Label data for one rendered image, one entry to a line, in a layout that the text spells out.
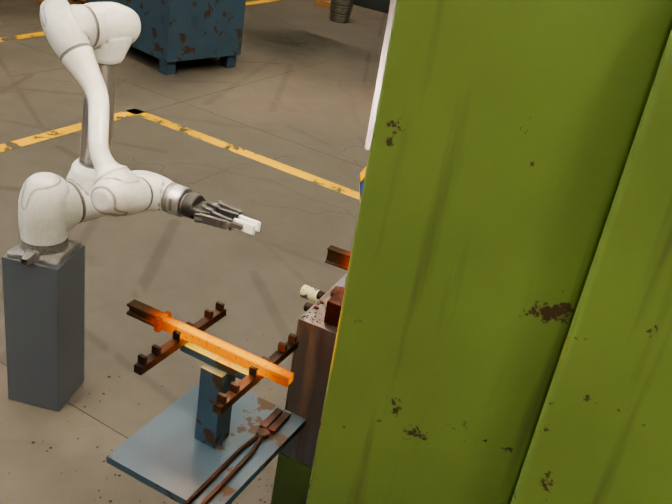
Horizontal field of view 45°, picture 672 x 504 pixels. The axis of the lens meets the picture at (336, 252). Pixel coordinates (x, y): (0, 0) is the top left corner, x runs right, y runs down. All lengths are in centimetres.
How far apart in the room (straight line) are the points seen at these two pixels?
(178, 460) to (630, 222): 115
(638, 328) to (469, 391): 40
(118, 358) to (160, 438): 143
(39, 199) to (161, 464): 115
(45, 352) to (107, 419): 34
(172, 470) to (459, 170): 96
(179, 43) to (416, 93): 560
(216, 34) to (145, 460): 558
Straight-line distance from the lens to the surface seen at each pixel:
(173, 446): 199
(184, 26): 696
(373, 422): 175
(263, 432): 202
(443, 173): 146
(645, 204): 130
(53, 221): 280
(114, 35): 265
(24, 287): 292
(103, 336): 354
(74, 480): 290
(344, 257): 217
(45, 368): 307
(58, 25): 257
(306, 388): 214
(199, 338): 186
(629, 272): 134
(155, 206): 238
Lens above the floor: 202
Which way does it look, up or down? 27 degrees down
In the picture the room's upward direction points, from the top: 10 degrees clockwise
